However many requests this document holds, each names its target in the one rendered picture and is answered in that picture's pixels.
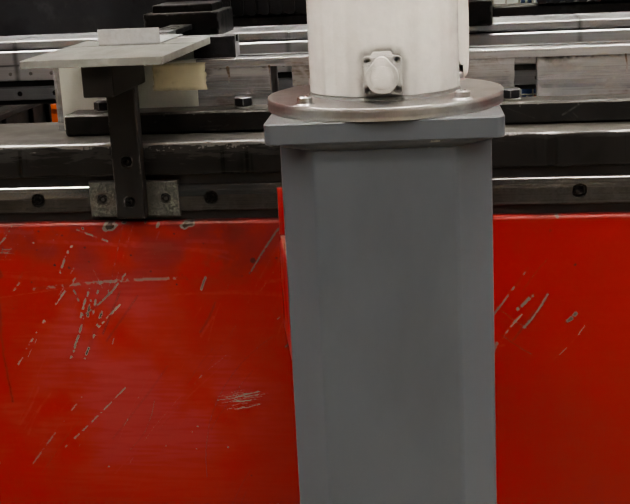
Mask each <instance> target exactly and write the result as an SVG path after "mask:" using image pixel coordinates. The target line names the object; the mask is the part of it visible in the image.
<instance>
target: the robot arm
mask: <svg viewBox="0 0 630 504"><path fill-rule="evenodd" d="M306 12H307V31H308V51H309V71H310V78H309V84H308V85H302V86H297V87H291V88H287V89H283V90H280V91H277V92H274V93H272V94H271V95H269V96H268V111H269V112H271V113H272V114H274V115H277V116H280V117H285V118H290V119H298V120H308V121H324V122H384V121H404V120H417V119H429V118H438V117H447V116H454V115H461V114H467V113H472V112H478V111H482V110H486V109H489V108H492V107H495V106H497V105H499V104H501V103H502V102H503V99H504V89H503V86H501V85H500V84H498V83H495V82H491V81H485V80H478V79H469V78H465V76H466V75H467V73H468V65H469V10H468V0H306Z"/></svg>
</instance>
